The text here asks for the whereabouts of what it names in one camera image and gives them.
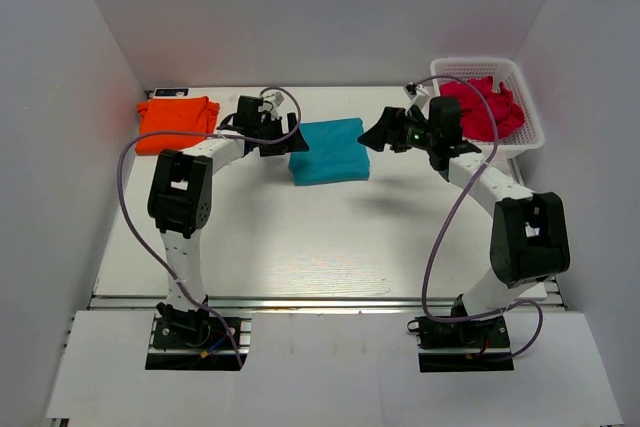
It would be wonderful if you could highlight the teal t-shirt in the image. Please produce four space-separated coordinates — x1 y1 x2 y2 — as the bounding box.
288 118 370 187

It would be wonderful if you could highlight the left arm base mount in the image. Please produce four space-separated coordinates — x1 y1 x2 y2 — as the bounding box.
145 302 249 372

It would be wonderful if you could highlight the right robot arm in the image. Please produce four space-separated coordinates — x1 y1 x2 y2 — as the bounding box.
358 97 570 346

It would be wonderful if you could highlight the aluminium front rail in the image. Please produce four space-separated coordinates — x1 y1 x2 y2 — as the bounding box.
84 276 566 316

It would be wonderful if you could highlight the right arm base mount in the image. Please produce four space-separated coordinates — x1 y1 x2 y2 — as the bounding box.
407 316 514 373

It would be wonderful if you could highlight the orange folded t-shirt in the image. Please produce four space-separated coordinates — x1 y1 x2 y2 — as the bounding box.
135 96 220 156

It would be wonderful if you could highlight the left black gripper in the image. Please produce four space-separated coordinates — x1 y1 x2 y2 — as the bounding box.
254 113 309 157

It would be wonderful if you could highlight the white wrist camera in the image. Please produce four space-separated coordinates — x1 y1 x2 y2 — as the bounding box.
404 82 431 115
259 91 284 118

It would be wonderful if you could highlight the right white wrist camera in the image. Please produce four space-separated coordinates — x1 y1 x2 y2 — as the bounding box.
404 82 431 115

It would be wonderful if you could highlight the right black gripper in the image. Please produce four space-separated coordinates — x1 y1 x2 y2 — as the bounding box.
359 107 439 153

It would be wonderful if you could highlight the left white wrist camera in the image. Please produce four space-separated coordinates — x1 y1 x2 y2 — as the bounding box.
259 91 284 118

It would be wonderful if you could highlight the blue label sticker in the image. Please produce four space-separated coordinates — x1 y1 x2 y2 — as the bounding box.
153 88 189 97

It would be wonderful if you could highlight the pink crumpled t-shirt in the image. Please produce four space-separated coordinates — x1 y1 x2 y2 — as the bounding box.
440 76 525 142

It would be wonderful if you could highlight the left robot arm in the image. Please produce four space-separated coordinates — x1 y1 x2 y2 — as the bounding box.
147 87 310 346

